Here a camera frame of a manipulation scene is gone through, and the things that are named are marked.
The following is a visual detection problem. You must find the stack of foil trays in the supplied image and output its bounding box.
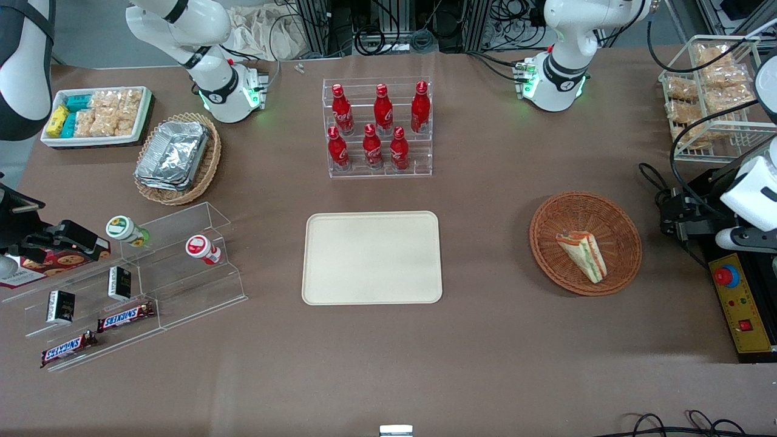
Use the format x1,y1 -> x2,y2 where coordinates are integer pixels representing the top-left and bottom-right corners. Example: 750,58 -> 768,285
135,120 -> 211,192

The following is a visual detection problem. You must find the yellow snack pack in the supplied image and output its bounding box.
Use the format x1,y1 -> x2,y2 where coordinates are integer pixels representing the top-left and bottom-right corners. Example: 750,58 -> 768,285
46,104 -> 69,138

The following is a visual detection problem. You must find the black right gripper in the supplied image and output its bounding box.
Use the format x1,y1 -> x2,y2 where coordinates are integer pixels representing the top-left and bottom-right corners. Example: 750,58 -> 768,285
0,186 -> 100,260

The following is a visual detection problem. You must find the oval light wicker basket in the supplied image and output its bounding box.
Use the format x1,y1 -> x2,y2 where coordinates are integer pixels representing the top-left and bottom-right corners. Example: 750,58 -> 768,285
134,112 -> 222,206

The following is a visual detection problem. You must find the beige crumpled cloth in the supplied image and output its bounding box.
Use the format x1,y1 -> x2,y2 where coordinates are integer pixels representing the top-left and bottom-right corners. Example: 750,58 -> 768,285
223,5 -> 307,62

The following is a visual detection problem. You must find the black appliance power cable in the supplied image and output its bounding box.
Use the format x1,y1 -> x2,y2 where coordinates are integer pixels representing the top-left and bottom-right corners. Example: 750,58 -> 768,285
638,162 -> 711,269

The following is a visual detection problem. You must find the black food warmer appliance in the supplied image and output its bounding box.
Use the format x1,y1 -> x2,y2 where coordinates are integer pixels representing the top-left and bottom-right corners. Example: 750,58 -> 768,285
659,157 -> 777,256

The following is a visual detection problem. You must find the white rectangular snack bin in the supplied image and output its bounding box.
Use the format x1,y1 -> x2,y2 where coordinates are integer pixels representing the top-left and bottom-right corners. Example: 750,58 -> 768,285
41,86 -> 153,149

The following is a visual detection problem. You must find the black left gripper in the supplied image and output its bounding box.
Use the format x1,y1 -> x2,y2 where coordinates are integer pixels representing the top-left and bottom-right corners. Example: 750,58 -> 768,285
685,193 -> 733,239

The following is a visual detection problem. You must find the red cookie box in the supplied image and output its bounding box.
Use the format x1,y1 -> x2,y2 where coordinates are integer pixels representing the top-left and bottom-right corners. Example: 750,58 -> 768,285
0,238 -> 112,290

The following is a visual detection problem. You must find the clear acrylic step shelf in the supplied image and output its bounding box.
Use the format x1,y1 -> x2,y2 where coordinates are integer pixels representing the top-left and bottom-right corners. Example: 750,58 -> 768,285
0,202 -> 249,373

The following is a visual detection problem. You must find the triangle sandwich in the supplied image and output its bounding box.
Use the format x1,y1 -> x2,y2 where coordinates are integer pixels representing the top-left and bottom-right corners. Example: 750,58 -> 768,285
556,231 -> 608,284

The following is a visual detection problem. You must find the red cola bottle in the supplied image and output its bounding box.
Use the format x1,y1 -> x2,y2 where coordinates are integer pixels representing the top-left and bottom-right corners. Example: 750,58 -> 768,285
373,84 -> 394,136
410,81 -> 432,135
362,124 -> 384,170
331,84 -> 355,136
328,126 -> 351,171
389,126 -> 410,171

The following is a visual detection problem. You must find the small black box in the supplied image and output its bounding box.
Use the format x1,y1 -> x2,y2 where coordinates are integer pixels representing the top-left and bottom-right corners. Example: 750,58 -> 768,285
107,266 -> 132,302
46,290 -> 76,325

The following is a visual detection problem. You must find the red lid yogurt cup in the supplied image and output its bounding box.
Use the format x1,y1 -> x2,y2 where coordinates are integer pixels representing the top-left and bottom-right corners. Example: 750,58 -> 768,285
185,234 -> 223,266

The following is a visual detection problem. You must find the snickers bar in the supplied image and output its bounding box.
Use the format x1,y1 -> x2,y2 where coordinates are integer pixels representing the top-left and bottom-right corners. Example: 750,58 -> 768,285
40,331 -> 98,369
97,302 -> 156,334

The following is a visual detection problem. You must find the fried snack bag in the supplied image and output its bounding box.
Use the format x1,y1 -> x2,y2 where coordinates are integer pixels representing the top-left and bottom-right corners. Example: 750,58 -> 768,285
665,100 -> 705,123
664,77 -> 700,102
704,86 -> 756,116
701,64 -> 750,90
694,44 -> 733,69
671,124 -> 714,151

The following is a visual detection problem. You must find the round brown wicker basket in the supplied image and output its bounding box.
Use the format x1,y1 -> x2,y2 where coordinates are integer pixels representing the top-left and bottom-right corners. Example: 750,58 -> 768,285
529,192 -> 643,297

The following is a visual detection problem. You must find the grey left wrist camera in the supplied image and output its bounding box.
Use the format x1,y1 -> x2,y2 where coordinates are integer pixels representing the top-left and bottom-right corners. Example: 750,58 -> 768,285
715,226 -> 777,251

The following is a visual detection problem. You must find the green lid yogurt cup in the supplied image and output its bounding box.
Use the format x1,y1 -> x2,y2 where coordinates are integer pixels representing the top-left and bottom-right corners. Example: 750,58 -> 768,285
106,215 -> 151,248

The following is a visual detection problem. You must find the clear acrylic bottle rack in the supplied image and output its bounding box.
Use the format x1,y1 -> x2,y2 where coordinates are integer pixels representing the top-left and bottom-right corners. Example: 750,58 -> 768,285
322,76 -> 433,179

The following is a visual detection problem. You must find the black floor cable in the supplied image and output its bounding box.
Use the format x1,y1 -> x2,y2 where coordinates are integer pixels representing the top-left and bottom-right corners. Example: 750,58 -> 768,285
607,410 -> 748,437

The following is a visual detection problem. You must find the cream plastic tray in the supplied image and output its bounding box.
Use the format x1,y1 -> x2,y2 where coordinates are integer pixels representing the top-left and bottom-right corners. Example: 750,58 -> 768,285
302,211 -> 444,306

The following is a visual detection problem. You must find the black yellow emergency stop box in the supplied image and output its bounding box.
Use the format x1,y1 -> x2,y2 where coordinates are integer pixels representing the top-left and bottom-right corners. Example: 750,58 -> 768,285
707,251 -> 777,364

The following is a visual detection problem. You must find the aluminium extrusion frame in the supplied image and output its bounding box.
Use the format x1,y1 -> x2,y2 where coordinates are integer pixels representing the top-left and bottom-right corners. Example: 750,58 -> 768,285
295,0 -> 332,59

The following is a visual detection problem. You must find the white wire basket rack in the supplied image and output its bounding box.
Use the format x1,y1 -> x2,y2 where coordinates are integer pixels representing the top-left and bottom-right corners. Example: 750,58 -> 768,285
658,35 -> 777,164

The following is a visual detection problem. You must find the coiled black cable bundle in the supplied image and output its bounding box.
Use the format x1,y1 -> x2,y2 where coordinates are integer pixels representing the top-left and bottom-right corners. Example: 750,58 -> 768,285
353,24 -> 388,56

